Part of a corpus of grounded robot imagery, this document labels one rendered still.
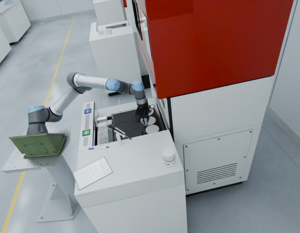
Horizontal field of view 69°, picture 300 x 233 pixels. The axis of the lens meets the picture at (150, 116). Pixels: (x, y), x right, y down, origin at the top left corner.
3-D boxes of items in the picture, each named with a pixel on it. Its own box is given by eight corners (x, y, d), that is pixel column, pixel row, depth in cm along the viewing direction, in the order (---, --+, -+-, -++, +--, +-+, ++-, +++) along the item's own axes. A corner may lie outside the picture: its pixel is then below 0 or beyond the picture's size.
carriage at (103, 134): (108, 120, 184) (107, 118, 182) (109, 153, 155) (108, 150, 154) (98, 122, 183) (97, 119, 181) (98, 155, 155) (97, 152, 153)
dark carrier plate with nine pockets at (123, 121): (153, 106, 183) (153, 105, 183) (162, 133, 157) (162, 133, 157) (113, 114, 182) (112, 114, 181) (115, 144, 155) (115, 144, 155)
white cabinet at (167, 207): (162, 154, 259) (154, 97, 207) (188, 239, 184) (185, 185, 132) (109, 166, 255) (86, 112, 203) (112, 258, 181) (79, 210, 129)
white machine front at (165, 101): (153, 86, 221) (147, 47, 196) (174, 143, 159) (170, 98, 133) (150, 86, 221) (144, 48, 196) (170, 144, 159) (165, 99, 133)
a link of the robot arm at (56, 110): (36, 113, 179) (78, 68, 161) (51, 114, 193) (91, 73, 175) (41, 125, 176) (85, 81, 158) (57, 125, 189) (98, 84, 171)
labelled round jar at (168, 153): (173, 156, 131) (172, 145, 125) (177, 165, 126) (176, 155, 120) (162, 159, 131) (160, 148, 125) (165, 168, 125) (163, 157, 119)
